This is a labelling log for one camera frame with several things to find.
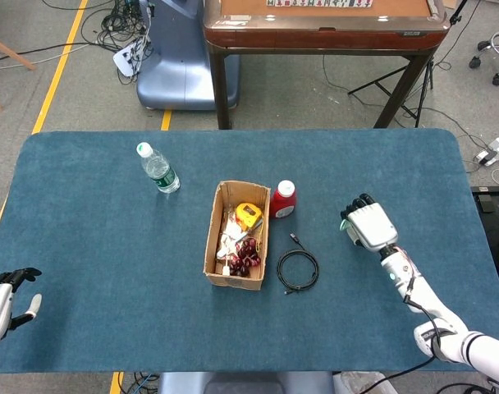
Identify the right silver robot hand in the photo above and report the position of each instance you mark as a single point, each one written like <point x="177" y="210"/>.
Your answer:
<point x="372" y="227"/>

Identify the mint green toothbrush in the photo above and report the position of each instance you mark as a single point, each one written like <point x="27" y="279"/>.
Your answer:
<point x="344" y="225"/>

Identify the red bottle with white cap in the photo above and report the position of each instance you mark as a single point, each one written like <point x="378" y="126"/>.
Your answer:
<point x="282" y="205"/>

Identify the yellow tape measure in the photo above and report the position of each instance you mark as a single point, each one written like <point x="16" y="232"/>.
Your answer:
<point x="247" y="213"/>

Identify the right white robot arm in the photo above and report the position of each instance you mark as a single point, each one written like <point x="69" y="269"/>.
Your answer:
<point x="446" y="328"/>

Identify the open cardboard box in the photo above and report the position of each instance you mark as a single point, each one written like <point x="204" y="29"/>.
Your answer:
<point x="233" y="282"/>

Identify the clear water bottle green label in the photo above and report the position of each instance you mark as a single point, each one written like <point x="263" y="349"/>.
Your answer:
<point x="161" y="174"/>

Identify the blue felt table mat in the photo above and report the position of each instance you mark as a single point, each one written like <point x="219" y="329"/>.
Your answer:
<point x="89" y="246"/>

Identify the black equipment case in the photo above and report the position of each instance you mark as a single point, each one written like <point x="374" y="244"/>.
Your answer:
<point x="495" y="230"/>

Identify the dark red toy grapes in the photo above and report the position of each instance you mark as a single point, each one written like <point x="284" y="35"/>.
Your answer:
<point x="245" y="258"/>

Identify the white power strip grey plugs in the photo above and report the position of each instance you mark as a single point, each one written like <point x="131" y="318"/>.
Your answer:
<point x="489" y="154"/>

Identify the white and red snack packet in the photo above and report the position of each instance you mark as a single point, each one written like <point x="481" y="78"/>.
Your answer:
<point x="232" y="227"/>

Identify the white usb charger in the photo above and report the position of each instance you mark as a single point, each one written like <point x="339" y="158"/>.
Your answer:
<point x="227" y="270"/>

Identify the clear plastic bag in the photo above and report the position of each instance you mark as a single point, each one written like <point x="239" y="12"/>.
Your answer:
<point x="360" y="383"/>

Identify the brown mahjong table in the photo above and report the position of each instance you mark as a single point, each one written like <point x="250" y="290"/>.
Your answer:
<point x="315" y="39"/>

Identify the grey-blue robot torso base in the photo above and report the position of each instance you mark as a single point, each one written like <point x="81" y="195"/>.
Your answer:
<point x="241" y="383"/>

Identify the row of face-up mahjong tiles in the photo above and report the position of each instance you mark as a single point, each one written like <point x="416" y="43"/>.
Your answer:
<point x="315" y="3"/>

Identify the wooden easel leg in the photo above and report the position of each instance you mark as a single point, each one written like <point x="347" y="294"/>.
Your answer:
<point x="11" y="54"/>

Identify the white power strip with plugs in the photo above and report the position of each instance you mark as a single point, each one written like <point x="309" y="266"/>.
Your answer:
<point x="124" y="61"/>

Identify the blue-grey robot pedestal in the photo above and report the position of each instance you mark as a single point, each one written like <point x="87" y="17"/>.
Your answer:
<point x="184" y="74"/>

